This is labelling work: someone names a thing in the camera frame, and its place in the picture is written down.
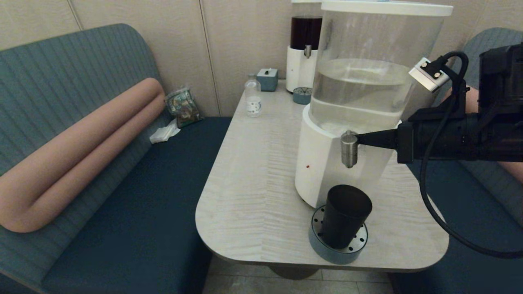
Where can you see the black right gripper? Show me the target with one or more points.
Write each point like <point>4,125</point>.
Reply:
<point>445,139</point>

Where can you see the steel water dispenser tap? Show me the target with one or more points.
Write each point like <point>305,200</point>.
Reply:
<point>349,149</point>

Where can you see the black plastic cup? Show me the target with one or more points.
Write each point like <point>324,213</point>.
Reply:
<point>345,216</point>

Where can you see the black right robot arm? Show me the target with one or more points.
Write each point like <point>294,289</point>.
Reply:
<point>502,102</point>

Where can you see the clear water dispenser white base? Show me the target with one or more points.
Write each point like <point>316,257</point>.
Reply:
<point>322,171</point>

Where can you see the small blue drip tray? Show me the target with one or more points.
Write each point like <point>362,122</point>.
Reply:
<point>302,96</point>

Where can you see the dark drink dispenser white base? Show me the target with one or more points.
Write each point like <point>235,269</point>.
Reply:
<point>300,73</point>

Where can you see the small steel drink tap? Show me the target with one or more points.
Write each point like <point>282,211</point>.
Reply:
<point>308,52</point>

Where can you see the large blue steel drip tray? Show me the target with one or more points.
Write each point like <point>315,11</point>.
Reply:
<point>327,251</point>

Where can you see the blue tissue box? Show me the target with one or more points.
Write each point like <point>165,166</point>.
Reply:
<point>267,80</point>

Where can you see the pink bolster cushion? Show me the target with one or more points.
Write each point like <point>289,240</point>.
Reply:
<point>512,171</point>
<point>81,151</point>

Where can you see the clear plastic bottle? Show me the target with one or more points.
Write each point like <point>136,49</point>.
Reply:
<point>253,102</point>

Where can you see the teal upholstered booth bench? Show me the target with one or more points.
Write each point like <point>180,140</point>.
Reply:
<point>470,269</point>
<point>122,228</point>

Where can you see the clear snack bag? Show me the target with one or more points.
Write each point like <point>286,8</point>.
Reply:
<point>183,107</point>

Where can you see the crumpled white tissue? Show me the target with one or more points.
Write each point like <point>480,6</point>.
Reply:
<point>163,134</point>

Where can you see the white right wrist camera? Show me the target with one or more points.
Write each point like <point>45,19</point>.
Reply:
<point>429,75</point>

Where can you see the brass table pedestal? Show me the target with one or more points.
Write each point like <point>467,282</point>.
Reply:
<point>292,272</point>

